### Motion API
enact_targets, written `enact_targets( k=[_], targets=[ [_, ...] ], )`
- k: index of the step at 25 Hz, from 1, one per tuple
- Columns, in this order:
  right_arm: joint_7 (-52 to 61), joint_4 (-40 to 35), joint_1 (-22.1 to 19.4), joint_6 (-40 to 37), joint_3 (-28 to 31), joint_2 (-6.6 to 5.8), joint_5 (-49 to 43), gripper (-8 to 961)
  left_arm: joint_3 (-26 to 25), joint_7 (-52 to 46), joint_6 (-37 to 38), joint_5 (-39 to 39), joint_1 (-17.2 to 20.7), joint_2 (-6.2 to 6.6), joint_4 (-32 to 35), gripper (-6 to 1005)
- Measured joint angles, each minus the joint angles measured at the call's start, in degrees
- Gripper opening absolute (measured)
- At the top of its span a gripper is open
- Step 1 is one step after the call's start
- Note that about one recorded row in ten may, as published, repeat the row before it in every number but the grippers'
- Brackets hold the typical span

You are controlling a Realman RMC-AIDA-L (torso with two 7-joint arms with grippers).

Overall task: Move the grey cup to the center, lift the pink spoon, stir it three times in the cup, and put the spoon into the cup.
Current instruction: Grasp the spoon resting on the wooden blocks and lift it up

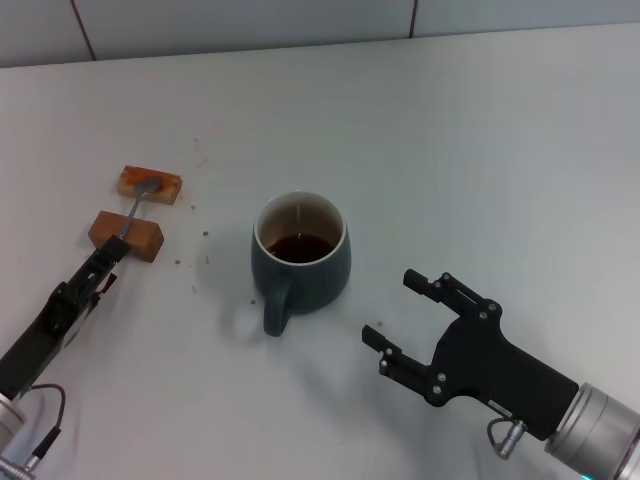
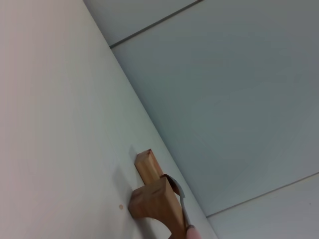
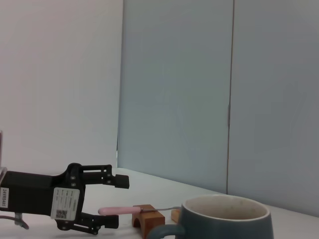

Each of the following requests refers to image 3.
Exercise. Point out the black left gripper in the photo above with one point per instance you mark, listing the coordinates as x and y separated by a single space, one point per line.
30 194

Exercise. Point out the light wooden block orange stain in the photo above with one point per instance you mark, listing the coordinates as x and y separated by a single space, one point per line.
175 215

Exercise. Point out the brown arched wooden block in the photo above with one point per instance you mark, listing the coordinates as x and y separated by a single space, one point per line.
152 219

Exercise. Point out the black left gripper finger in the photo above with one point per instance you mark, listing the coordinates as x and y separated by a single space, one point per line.
119 181

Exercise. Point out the dark grey ceramic cup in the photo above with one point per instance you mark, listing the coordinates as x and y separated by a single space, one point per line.
224 229

